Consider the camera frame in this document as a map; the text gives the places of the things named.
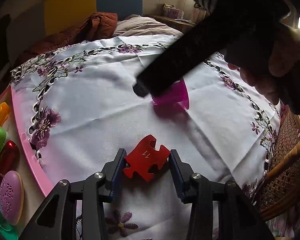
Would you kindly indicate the white floral embroidered tablecloth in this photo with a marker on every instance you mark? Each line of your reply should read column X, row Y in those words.
column 76, row 108

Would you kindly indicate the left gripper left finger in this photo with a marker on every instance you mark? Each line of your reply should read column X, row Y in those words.
column 113, row 172

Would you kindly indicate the red puzzle piece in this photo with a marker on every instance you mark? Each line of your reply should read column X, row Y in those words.
column 144, row 156

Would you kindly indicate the purple patterned egg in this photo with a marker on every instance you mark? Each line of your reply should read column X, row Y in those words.
column 11, row 197

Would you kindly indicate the shiny red capsule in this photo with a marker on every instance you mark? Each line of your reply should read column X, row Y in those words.
column 9, row 157

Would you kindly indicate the purple gift box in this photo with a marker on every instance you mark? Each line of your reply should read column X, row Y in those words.
column 171, row 11

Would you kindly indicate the wooden side table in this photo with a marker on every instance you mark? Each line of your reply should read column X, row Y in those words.
column 180, row 25

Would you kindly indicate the pink rimmed white box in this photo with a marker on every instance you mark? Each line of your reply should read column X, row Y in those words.
column 36, row 185

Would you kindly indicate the grey yellow blue headboard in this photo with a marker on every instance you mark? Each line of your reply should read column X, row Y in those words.
column 52, row 16

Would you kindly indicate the yellow plastic toy piece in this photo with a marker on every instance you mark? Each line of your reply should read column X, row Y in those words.
column 4, row 112

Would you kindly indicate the green plastic mould cylinder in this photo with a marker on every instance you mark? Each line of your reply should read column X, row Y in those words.
column 1, row 222

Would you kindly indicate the wicker chair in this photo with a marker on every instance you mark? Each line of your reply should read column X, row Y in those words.
column 281, row 187

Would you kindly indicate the rust orange quilted blanket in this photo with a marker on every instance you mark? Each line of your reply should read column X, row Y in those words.
column 97, row 26

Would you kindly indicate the person's right hand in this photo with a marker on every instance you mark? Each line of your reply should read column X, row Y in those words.
column 280, row 80

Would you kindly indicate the pale pink duvet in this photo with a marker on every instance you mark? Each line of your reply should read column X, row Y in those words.
column 136, row 25

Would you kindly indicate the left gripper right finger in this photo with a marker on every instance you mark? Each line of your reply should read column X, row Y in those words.
column 181, row 173

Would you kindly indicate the magenta plastic spool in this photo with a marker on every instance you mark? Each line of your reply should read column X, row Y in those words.
column 176, row 94

